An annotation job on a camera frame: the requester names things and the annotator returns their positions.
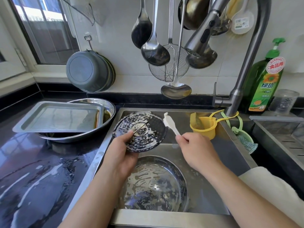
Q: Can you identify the person's right hand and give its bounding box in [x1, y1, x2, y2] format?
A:
[175, 132, 226, 178]

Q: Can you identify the person's left hand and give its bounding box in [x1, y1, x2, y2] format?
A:
[101, 130, 140, 181]

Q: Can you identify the black round steamer rack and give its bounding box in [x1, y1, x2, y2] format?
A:
[112, 111, 168, 153]

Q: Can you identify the white cleaning brush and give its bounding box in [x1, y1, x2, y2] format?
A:
[163, 112, 181, 137]

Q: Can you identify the round steel pan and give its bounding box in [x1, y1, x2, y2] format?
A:
[119, 155, 189, 212]

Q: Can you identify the person's left forearm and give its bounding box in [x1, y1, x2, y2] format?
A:
[58, 168, 131, 228]

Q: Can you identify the person's right forearm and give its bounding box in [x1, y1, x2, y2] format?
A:
[206, 165, 301, 228]

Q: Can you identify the yellow hanging sink cup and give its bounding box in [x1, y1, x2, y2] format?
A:
[189, 110, 240, 141]

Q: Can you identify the stainless steel sink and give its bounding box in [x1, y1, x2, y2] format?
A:
[62, 108, 258, 228]

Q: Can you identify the green hanging sponge holder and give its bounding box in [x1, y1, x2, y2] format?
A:
[221, 111, 258, 155]

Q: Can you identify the round steel basin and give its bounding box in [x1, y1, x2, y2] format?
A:
[39, 98, 117, 143]

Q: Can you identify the rectangular steel tray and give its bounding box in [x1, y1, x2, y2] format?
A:
[12, 100, 105, 134]

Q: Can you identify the dark green hanging basin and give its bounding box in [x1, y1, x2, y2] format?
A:
[104, 55, 117, 90]

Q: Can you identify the white dish rag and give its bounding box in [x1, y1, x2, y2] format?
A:
[237, 167, 304, 228]

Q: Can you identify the grey hanging basin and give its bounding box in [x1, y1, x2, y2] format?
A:
[66, 50, 111, 93]

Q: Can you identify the green dish soap bottle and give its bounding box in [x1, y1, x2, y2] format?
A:
[242, 37, 287, 113]

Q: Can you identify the clear plastic cup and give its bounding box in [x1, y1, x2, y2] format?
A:
[268, 89, 300, 116]

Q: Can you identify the steel soup ladle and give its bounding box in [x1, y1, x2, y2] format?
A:
[141, 0, 171, 67]

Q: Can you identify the steel gooseneck faucet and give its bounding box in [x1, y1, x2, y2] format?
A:
[184, 0, 272, 117]

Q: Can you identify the hanging steel ladles and skimmer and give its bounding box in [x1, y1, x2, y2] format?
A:
[130, 0, 154, 49]

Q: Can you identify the white dish brush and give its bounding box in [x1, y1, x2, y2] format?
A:
[230, 0, 256, 35]

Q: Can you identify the yellow dish brush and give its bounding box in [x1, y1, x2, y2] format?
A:
[226, 0, 245, 21]

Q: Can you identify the white hanging cloth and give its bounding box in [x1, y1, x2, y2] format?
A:
[62, 0, 107, 26]

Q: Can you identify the yellow-handled steel ladle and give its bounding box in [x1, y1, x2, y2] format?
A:
[160, 0, 193, 100]

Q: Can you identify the wire mesh skimmer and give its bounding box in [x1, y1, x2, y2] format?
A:
[148, 0, 191, 83]

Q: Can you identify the steel wall hook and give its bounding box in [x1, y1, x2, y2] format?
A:
[84, 35, 94, 52]

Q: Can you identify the orange-handled brass ladle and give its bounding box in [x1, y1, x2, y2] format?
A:
[178, 0, 213, 31]

